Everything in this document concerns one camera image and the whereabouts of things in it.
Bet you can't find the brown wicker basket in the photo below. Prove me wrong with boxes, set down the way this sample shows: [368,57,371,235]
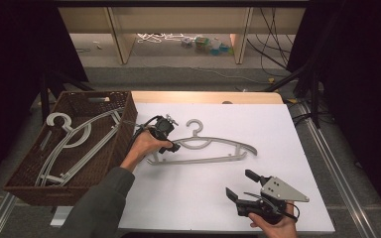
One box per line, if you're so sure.
[2,90,139,207]

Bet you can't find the grey plastic clothes hanger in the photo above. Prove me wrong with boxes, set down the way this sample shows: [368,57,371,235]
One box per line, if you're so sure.
[146,118,259,166]
[34,107,125,187]
[34,110,123,187]

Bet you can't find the black curtain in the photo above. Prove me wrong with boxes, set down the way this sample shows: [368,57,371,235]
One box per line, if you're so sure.
[287,0,381,216]
[0,0,88,196]

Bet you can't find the person's right hand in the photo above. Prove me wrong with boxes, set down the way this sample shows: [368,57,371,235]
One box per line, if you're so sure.
[247,201,300,238]

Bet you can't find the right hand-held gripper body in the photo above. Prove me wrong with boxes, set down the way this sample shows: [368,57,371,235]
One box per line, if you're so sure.
[235,176,311,226]

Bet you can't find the black power cable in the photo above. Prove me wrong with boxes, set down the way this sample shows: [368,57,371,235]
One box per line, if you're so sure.
[246,38,289,70]
[259,8,292,56]

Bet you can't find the black metal stand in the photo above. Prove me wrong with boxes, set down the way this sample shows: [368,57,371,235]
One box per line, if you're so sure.
[263,49,321,130]
[39,67,95,123]

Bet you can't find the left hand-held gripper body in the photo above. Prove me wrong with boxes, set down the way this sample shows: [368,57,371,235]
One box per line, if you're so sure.
[148,114,181,147]

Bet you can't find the colourful plastic toys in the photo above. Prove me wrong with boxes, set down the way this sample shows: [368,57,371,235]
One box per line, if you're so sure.
[180,35,234,57]

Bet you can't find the white floor cable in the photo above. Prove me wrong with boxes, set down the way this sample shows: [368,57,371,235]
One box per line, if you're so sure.
[191,66,271,84]

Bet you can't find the person's left hand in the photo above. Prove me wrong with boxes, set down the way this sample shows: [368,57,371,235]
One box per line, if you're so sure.
[120,129,174,174]

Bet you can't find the white tangled cord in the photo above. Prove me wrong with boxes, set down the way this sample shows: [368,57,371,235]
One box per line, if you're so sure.
[137,32,193,45]

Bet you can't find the beige wooden desk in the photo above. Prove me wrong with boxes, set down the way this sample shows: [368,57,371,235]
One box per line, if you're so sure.
[58,6,309,65]

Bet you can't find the white table cover sheet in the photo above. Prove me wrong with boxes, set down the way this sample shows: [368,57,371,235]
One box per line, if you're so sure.
[118,102,335,234]

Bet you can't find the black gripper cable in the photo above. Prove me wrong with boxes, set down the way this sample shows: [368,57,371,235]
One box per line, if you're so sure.
[243,191,301,222]
[127,115,163,150]

